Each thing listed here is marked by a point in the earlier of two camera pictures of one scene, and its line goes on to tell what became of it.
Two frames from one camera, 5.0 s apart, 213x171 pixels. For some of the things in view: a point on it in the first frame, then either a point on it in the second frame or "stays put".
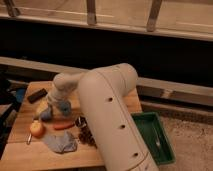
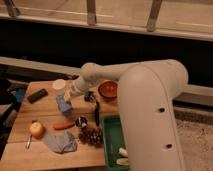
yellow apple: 37,129 stays put
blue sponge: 46,115 to 63,105
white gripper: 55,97 to 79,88
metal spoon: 28,141 stays put
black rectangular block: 37,95 stays put
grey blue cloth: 62,143 stays put
